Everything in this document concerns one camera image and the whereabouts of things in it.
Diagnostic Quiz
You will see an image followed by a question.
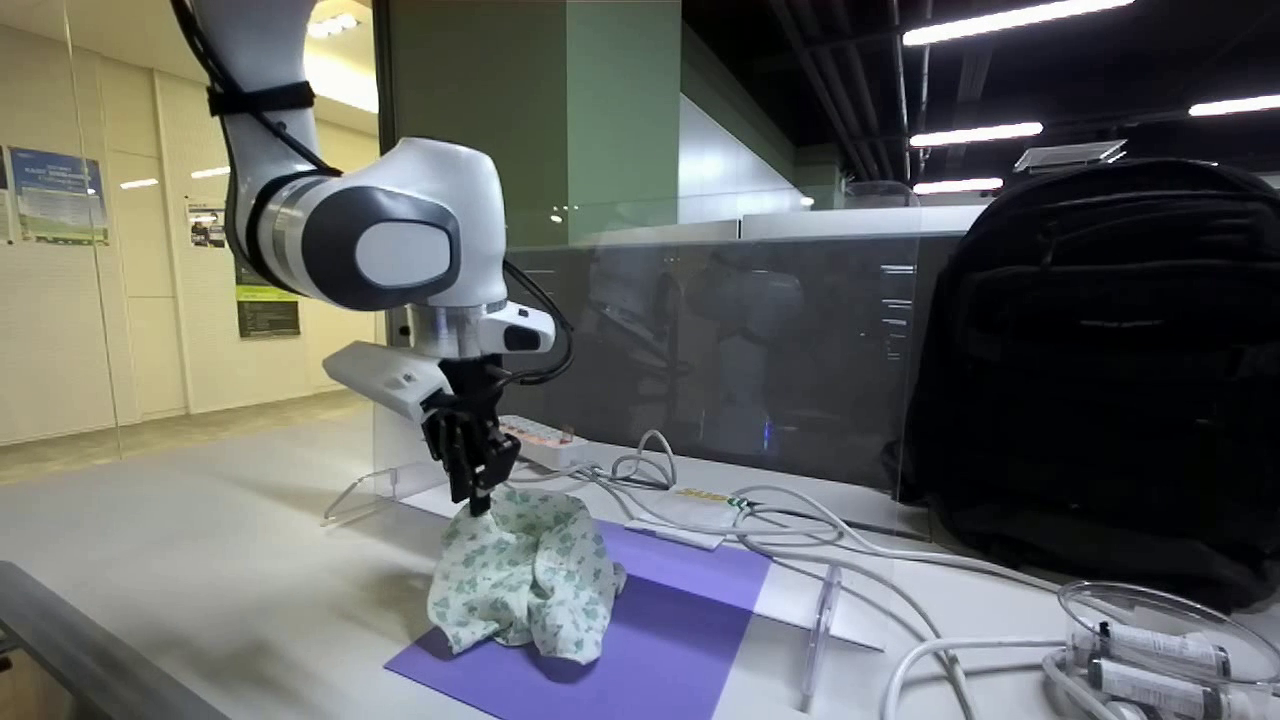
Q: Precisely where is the white power strip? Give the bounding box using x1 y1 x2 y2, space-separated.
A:
499 413 608 481

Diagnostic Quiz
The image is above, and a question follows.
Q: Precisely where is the long white cable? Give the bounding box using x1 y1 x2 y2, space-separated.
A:
720 481 983 720

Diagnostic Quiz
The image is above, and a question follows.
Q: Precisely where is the long ceiling light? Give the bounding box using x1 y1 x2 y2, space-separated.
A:
900 0 1140 53
908 173 1007 201
902 115 1052 153
1182 87 1280 125

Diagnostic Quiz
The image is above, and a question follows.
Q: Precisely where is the white paper with green print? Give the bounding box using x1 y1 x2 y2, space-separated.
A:
603 483 741 550

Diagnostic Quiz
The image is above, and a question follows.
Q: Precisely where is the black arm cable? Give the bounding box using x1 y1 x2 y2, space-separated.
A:
168 0 343 179

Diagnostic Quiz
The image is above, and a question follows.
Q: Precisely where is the purple rectangular mat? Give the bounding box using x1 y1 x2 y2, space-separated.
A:
382 517 774 720

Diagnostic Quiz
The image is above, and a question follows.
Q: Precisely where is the thick white curved cable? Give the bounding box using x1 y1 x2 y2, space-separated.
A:
874 631 1074 720

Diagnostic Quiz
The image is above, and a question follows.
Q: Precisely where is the dark green wall sign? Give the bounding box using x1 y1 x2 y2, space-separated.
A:
233 285 304 343

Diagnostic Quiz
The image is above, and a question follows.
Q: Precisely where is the white plug adapter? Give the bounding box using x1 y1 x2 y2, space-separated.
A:
1062 616 1280 687
1034 653 1280 720

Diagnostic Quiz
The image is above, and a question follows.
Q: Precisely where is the white looped cable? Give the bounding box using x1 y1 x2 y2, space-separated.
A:
599 422 687 495

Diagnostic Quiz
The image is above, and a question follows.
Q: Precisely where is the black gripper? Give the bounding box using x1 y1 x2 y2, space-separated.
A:
418 351 523 521

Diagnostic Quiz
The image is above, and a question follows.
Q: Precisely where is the blue wall poster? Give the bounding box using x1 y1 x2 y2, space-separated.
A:
5 144 110 248

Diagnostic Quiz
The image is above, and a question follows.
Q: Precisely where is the small photo wall poster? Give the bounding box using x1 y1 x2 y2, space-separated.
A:
184 201 233 257

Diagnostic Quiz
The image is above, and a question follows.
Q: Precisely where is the black backpack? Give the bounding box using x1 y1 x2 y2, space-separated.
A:
890 121 1280 616

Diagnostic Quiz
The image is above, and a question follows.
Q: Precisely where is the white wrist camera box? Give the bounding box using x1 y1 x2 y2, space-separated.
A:
318 339 453 417

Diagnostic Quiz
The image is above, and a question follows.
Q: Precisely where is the grey desk partition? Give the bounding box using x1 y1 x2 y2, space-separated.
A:
378 208 969 492

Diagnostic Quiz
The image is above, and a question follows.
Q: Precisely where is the curved transparent acrylic stand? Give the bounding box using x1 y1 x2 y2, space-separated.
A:
318 456 454 532

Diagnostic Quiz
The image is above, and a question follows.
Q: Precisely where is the flat transparent acrylic stand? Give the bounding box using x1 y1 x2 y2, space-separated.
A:
745 554 890 720

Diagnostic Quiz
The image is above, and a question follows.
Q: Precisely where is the white towel with green print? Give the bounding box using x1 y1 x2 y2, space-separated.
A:
422 483 627 666

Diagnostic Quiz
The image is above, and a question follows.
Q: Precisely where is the green pillar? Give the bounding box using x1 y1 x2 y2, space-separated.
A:
371 0 687 251

